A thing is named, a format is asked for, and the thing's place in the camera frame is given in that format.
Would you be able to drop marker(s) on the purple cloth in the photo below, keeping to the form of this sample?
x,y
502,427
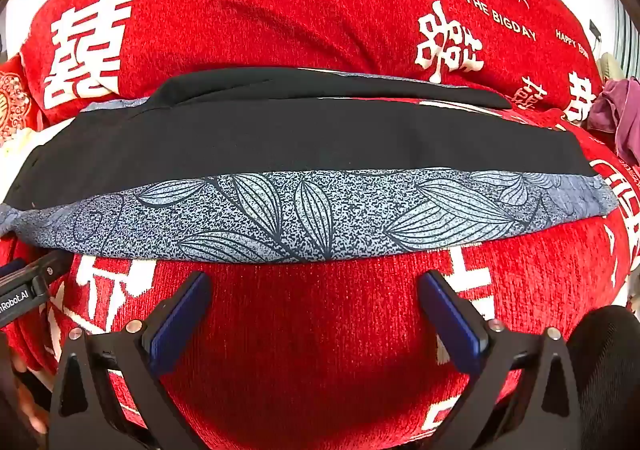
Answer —
x,y
620,110

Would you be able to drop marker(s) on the person's left hand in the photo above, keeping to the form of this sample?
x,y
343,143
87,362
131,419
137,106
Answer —
x,y
32,412

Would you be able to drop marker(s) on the black pants with leaf print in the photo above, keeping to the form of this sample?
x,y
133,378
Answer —
x,y
300,140

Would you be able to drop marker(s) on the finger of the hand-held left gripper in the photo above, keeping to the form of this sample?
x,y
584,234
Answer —
x,y
50,262

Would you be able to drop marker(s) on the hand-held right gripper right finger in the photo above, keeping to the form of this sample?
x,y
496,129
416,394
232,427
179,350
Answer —
x,y
455,325

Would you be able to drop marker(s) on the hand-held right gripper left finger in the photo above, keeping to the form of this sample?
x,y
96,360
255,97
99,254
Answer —
x,y
180,322

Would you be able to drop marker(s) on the red printed blanket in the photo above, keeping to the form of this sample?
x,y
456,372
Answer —
x,y
320,20

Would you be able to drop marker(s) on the beige cloth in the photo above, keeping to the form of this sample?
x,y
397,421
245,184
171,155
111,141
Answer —
x,y
610,66

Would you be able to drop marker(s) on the red gold patterned cushion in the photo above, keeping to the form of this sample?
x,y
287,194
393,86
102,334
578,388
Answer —
x,y
15,100

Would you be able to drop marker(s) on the white bed sheet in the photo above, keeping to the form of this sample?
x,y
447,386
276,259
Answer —
x,y
20,155

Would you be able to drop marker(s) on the person's dark clothed leg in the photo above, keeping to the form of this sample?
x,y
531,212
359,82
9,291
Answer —
x,y
607,370

